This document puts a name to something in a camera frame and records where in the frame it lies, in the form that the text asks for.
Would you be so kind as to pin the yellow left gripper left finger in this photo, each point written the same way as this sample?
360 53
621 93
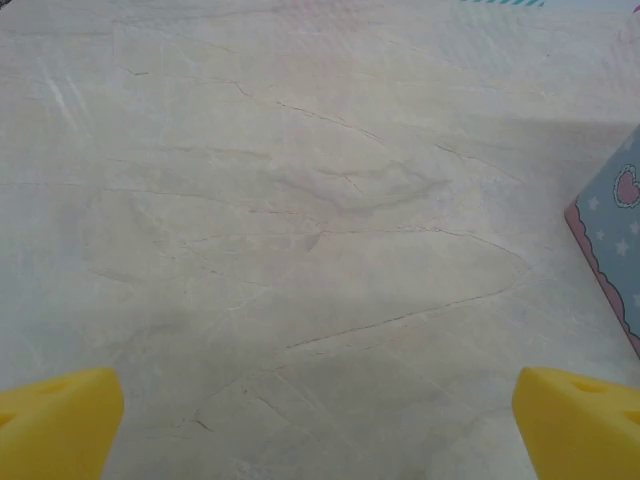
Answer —
55 425

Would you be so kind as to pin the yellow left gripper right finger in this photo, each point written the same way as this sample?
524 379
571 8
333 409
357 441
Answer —
580 430

